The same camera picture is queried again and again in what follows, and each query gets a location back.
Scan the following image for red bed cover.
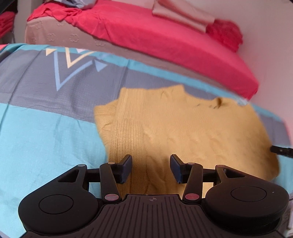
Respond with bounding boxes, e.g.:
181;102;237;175
27;1;259;99

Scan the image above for red cloth at bedside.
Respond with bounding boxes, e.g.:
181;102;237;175
0;11;16;38

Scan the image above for light blue crumpled cloth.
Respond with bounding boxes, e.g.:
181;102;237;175
55;0;97;9

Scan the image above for blue grey patterned bedsheet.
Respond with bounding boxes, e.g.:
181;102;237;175
0;43;293;238

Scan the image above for yellow cable-knit sweater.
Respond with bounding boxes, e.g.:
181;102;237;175
94;85;280;195

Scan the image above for red crumpled blanket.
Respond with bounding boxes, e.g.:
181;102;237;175
206;19;243;53

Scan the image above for beige folded pillow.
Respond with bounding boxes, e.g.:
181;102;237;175
152;0;215;33

